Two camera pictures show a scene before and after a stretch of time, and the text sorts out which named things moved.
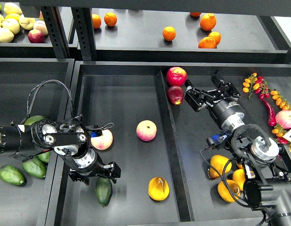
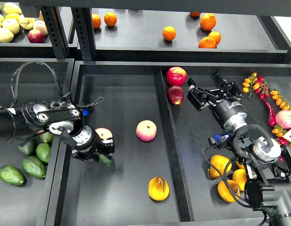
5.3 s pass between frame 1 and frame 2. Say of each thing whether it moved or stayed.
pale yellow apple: stayed
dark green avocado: moved
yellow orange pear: stayed
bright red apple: stayed
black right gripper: stayed
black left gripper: moved
